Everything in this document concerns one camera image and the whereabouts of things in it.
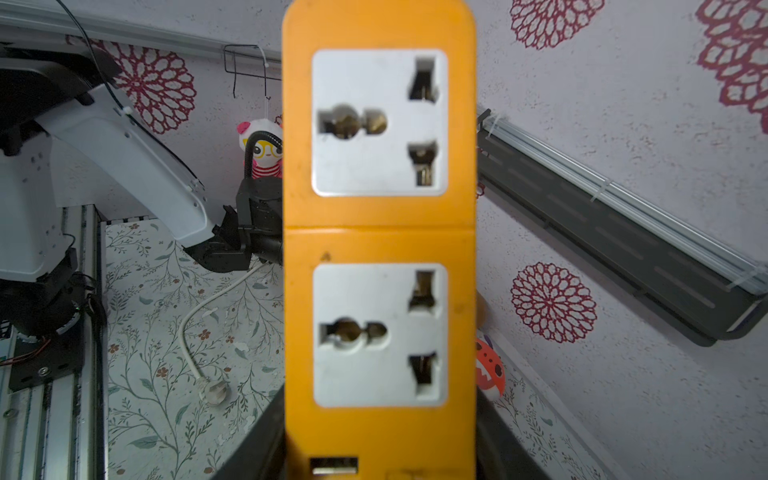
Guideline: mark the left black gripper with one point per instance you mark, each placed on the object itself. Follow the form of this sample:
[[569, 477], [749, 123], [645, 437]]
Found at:
[[252, 228]]

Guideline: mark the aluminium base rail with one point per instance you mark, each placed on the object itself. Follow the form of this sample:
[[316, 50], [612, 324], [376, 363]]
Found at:
[[53, 405]]

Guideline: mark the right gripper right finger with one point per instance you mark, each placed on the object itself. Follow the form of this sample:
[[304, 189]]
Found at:
[[499, 454]]

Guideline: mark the black wire basket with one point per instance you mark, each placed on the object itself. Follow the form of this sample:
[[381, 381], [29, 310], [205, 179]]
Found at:
[[252, 61]]

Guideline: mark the pink white plush doll front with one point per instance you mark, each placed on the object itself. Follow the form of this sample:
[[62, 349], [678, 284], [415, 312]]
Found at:
[[268, 151]]

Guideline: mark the red shark plush toy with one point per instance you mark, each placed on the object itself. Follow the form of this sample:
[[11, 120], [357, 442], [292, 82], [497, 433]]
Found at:
[[489, 370]]

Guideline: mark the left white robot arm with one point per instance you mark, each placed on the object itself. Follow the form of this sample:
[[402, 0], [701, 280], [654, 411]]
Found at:
[[70, 137]]

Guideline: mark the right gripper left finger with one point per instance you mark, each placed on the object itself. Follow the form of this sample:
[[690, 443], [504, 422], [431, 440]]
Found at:
[[263, 452]]

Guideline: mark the grey wall shelf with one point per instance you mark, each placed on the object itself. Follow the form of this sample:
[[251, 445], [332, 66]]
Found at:
[[700, 287]]

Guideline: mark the orange power strip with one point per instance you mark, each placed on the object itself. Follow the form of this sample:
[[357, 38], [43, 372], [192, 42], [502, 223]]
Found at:
[[379, 177]]

